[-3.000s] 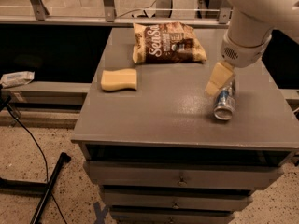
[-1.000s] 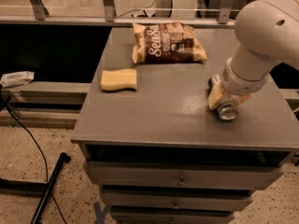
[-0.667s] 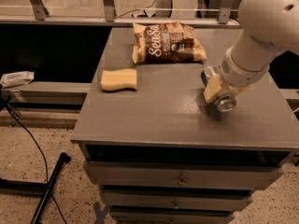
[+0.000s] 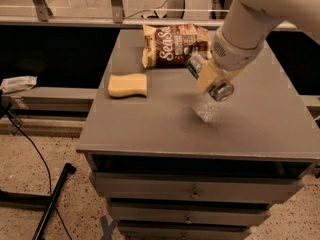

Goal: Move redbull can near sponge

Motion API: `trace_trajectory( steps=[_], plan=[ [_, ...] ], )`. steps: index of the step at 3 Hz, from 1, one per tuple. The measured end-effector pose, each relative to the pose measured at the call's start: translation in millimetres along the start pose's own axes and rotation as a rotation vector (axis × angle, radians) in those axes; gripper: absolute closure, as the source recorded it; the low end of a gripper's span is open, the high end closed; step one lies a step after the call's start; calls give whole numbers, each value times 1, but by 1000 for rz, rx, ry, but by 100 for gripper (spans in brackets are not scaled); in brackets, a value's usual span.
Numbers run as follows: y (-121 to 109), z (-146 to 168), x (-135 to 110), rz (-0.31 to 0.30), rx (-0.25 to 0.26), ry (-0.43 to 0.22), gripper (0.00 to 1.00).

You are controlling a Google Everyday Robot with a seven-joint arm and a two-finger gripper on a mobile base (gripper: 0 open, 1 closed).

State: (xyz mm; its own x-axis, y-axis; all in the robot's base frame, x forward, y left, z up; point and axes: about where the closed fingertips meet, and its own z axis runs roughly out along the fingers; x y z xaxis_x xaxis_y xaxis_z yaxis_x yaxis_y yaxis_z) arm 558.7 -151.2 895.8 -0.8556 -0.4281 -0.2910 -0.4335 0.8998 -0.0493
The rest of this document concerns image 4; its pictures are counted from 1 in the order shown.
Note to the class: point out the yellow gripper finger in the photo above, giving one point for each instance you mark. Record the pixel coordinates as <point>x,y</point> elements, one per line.
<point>210,75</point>

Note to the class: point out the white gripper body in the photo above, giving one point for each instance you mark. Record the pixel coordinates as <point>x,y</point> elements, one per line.
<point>234,56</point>

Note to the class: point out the silver blue redbull can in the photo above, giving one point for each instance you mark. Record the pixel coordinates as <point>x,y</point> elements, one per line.
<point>219,92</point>

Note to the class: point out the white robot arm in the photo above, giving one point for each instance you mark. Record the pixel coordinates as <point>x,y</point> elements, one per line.
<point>239,40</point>

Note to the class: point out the yellow sponge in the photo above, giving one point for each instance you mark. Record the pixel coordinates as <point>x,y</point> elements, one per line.
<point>127,85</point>

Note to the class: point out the brown white chip bag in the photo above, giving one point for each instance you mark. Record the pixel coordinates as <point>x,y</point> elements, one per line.
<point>172,46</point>

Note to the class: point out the grey drawer cabinet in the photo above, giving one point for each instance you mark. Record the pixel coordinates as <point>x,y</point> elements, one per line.
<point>262,131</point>

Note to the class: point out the top grey drawer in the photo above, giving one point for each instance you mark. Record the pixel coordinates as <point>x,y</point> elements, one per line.
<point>194,188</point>

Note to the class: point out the grey drawer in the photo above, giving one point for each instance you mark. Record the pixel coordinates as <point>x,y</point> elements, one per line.
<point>180,232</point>
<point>194,188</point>
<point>188,214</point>

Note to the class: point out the middle grey drawer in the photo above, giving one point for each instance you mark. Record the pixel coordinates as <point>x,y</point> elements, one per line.
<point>188,214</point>

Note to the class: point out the bottom grey drawer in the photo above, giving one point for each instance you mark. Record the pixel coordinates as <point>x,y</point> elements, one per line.
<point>180,232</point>

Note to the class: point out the white plastic packet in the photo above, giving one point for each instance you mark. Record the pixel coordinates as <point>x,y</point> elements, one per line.
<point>16,84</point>

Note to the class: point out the black tripod stand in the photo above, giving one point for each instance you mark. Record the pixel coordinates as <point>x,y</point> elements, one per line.
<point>44,203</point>

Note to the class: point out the metal window rail frame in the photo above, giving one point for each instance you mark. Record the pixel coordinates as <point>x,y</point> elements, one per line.
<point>113,13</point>

